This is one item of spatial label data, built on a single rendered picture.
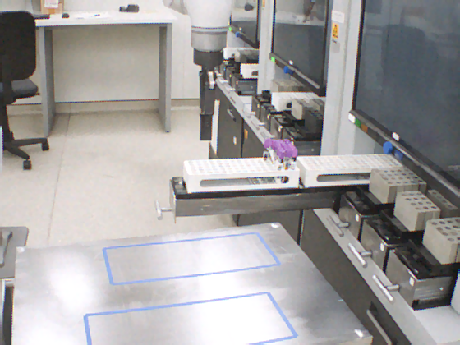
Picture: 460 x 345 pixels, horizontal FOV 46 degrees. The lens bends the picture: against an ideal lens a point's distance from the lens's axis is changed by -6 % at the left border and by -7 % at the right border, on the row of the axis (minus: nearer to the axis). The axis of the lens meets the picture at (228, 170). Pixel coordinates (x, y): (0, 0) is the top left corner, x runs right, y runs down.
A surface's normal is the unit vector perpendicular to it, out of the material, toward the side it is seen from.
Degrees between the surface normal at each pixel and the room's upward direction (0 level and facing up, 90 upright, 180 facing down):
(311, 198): 90
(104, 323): 0
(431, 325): 0
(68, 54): 90
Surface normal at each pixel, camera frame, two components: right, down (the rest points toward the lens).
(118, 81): 0.20, 0.38
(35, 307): 0.04, -0.92
